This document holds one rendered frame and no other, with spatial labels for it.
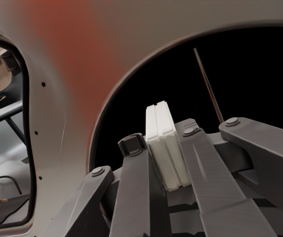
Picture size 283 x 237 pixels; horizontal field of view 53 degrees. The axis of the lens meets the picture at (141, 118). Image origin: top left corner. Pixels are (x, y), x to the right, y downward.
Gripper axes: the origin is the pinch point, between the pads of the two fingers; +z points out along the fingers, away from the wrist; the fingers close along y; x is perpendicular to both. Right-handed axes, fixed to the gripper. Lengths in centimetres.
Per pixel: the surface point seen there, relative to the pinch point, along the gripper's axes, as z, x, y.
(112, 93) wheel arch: 40.4, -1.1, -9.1
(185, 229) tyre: 4.3, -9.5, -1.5
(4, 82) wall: 646, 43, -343
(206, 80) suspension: 60, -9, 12
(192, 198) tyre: 8.4, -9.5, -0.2
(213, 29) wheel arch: 30.8, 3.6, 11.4
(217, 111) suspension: 60, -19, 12
